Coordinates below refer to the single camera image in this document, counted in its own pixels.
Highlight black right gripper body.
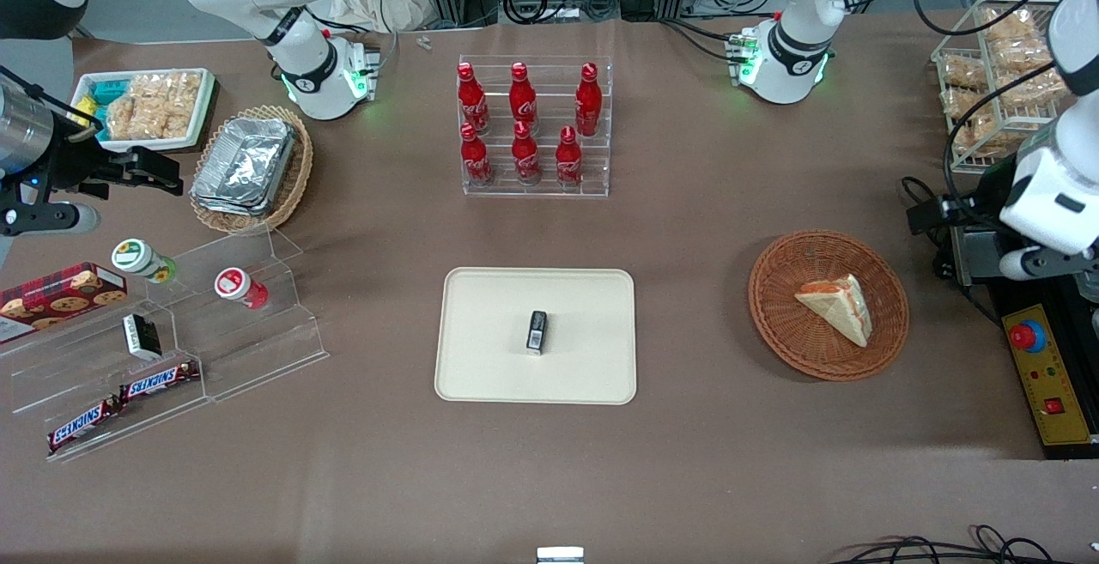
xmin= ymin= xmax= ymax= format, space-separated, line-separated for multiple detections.
xmin=47 ymin=146 xmax=134 ymax=202

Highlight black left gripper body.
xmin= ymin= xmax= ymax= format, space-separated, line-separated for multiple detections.
xmin=927 ymin=193 xmax=1012 ymax=235

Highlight triangular sandwich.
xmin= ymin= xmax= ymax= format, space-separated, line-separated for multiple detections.
xmin=794 ymin=274 xmax=873 ymax=349

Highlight white plastic snack tray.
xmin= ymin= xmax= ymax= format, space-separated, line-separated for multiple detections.
xmin=70 ymin=68 xmax=216 ymax=153

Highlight light oval wicker basket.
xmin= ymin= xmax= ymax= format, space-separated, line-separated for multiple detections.
xmin=190 ymin=105 xmax=314 ymax=235

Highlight brown round wicker basket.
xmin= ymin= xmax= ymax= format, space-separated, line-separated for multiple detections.
xmin=748 ymin=230 xmax=910 ymax=382

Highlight beige rectangular tray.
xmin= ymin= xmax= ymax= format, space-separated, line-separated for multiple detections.
xmin=434 ymin=268 xmax=637 ymax=405

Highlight clear bag of rice crackers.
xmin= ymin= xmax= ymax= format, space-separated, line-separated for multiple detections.
xmin=107 ymin=72 xmax=203 ymax=141

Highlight bagged cracker snack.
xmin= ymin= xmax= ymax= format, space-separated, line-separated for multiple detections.
xmin=987 ymin=68 xmax=1070 ymax=115
xmin=940 ymin=56 xmax=988 ymax=91
xmin=981 ymin=8 xmax=1053 ymax=74
xmin=951 ymin=113 xmax=1024 ymax=158

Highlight green lidded cup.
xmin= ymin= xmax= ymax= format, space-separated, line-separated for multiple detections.
xmin=112 ymin=239 xmax=177 ymax=283

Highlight stack of foil trays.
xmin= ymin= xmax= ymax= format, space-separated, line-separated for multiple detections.
xmin=190 ymin=118 xmax=297 ymax=217

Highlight red lidded cup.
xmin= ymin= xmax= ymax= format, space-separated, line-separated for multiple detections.
xmin=215 ymin=267 xmax=269 ymax=309

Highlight red cookie box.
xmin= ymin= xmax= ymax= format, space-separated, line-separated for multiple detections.
xmin=0 ymin=263 xmax=128 ymax=343

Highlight black and white small box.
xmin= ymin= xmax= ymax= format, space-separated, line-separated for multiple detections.
xmin=123 ymin=313 xmax=162 ymax=361

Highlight yellow emergency stop box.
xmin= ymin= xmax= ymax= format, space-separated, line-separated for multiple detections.
xmin=1000 ymin=302 xmax=1096 ymax=447

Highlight clear acrylic stepped shelf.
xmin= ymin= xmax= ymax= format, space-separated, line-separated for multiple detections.
xmin=0 ymin=227 xmax=330 ymax=464

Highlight snickers chocolate bar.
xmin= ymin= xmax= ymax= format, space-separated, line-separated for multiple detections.
xmin=47 ymin=398 xmax=123 ymax=453
xmin=118 ymin=361 xmax=200 ymax=402

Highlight red cola bottle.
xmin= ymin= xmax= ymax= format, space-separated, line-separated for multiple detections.
xmin=509 ymin=62 xmax=538 ymax=136
xmin=556 ymin=126 xmax=584 ymax=188
xmin=457 ymin=63 xmax=490 ymax=136
xmin=460 ymin=123 xmax=495 ymax=187
xmin=512 ymin=121 xmax=542 ymax=185
xmin=575 ymin=63 xmax=603 ymax=137

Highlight clear acrylic bottle rack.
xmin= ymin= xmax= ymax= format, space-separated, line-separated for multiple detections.
xmin=458 ymin=55 xmax=612 ymax=198

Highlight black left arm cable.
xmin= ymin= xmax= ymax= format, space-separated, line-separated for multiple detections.
xmin=942 ymin=62 xmax=1070 ymax=204

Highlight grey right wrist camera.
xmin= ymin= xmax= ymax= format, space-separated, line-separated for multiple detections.
xmin=0 ymin=203 xmax=101 ymax=237

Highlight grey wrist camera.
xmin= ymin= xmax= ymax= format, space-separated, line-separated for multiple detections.
xmin=999 ymin=245 xmax=1099 ymax=282
xmin=0 ymin=203 xmax=101 ymax=237

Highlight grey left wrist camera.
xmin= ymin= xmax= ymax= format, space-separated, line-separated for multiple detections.
xmin=999 ymin=245 xmax=1099 ymax=282

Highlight white wire basket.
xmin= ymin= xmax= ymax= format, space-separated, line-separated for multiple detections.
xmin=932 ymin=0 xmax=1076 ymax=175

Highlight black floor cables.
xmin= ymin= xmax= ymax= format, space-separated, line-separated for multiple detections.
xmin=829 ymin=525 xmax=1099 ymax=564

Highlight coiled black cable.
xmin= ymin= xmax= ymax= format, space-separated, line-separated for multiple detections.
xmin=502 ymin=0 xmax=550 ymax=26

